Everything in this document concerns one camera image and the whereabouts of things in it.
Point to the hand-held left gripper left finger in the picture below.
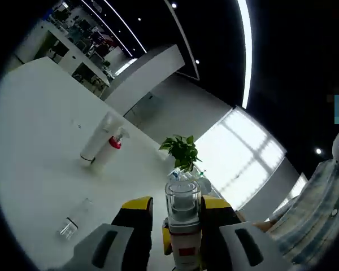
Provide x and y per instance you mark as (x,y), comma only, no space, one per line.
(124,242)

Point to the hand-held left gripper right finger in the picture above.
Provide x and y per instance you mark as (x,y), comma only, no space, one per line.
(231,248)

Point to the clear skincare bottle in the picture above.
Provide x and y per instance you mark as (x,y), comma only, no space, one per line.
(73,220)

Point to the red label skincare bottle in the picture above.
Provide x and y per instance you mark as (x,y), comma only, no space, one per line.
(183,220)

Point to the skincare spray bottle red collar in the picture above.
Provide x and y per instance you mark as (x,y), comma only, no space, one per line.
(110,152)

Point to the white skincare tube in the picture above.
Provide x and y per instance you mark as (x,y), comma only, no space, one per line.
(97,138)

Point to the clear bottle green top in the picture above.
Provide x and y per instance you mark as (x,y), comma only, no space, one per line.
(204,182)

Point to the blue tissue pack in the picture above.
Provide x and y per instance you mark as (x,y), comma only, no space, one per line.
(175,175)

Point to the white window blind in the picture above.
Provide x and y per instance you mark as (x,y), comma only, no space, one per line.
(243,152)

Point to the potted green plant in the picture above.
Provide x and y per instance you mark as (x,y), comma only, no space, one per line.
(183,151)

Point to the long ceiling light strip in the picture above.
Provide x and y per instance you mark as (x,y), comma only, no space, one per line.
(246,56)

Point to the white office desk row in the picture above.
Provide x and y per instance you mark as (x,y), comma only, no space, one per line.
(73,56)

